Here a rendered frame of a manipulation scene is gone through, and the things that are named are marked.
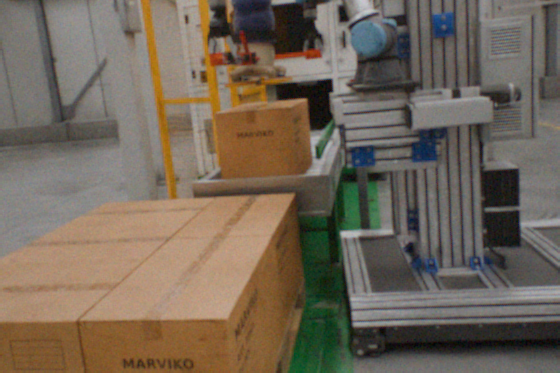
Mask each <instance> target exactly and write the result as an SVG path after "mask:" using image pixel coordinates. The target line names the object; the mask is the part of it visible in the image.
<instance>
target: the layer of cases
mask: <svg viewBox="0 0 560 373"><path fill-rule="evenodd" d="M302 273H303V266H302V256H301V247H300V236H299V226H298V217H297V207H296V197H295V193H289V194H271V195H252V196H234V197H217V198H197V199H178V200H159V201H141V202H122V203H106V204H104V205H102V206H99V207H97V208H95V209H93V210H91V211H89V212H88V213H87V214H85V215H83V216H81V217H79V218H77V219H75V220H74V221H72V222H70V223H68V224H64V225H62V226H61V227H60V228H58V229H56V230H54V231H52V232H50V233H48V234H46V235H45V236H43V237H41V238H39V239H37V240H35V241H33V242H31V243H30V244H28V245H27V246H25V247H22V248H19V249H17V250H16V251H14V252H12V253H10V254H8V255H6V256H4V257H2V258H1V259H0V373H272V371H273V368H274V365H275V362H276V359H277V356H278V352H279V349H280V346H281V344H282V340H283V337H284V331H285V327H286V325H287V322H288V319H289V315H290V312H291V309H292V307H293V303H294V300H295V297H296V291H297V288H298V285H299V282H300V278H301V276H302Z"/></svg>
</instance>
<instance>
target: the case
mask: <svg viewBox="0 0 560 373"><path fill-rule="evenodd" d="M214 120H215V128H216V136H217V143H218V152H219V159H220V166H221V175H222V179H235V178H252V177H268V176H283V175H305V174H306V171H307V170H308V168H309V167H310V165H311V164H312V163H313V161H312V151H311V140H310V129H309V118H308V108H307V99H298V100H288V101H278V102H267V103H257V104H242V105H239V106H236V107H233V108H230V109H227V110H224V111H221V112H218V113H215V114H214Z"/></svg>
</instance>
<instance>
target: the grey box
mask: <svg viewBox="0 0 560 373"><path fill-rule="evenodd" d="M117 5H118V10H119V17H120V23H121V30H122V31H124V32H130V33H141V32H142V27H141V26H142V25H141V20H140V13H139V6H138V0H117Z"/></svg>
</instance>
